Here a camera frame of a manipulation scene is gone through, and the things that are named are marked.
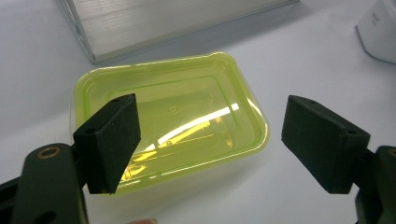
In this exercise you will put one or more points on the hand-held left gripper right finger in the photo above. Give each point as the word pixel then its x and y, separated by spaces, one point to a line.
pixel 323 146

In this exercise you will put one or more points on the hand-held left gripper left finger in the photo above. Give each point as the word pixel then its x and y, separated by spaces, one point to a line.
pixel 107 146

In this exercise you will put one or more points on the green translucent plastic container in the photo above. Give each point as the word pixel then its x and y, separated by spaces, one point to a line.
pixel 199 124

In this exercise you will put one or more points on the white plastic container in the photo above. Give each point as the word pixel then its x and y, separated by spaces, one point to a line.
pixel 379 29

